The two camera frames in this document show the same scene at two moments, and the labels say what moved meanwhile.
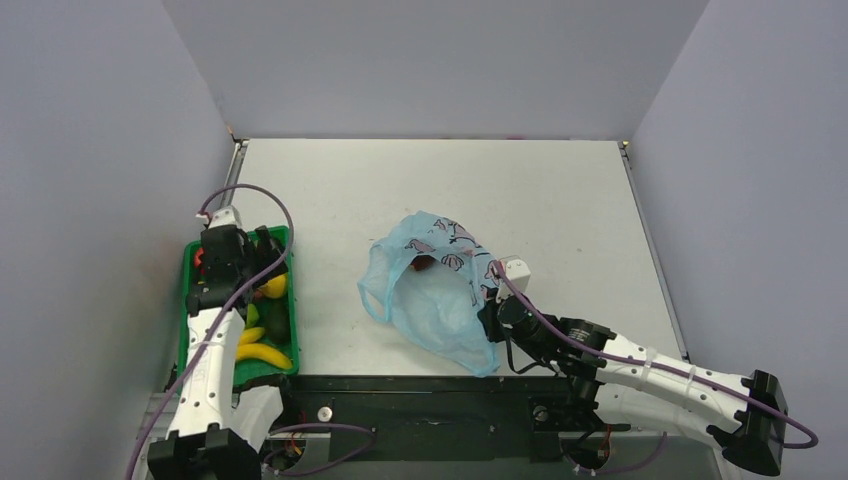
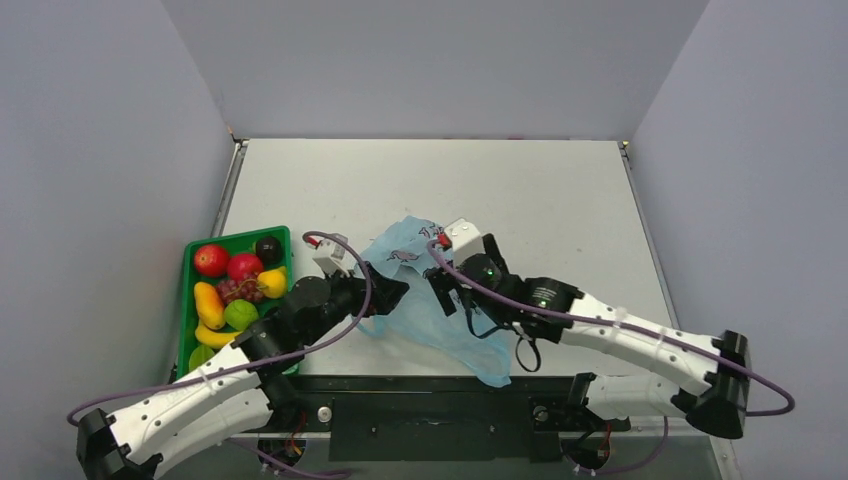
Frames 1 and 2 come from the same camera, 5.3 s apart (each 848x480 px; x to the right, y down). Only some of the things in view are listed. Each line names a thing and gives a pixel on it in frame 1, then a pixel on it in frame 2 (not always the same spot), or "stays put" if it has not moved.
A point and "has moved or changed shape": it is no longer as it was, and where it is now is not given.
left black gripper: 270,253 → 385,294
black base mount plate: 427,418 stays put
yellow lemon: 274,287 stays put
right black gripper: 494,317 → 443,289
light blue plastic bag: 429,280 has moved or changed shape
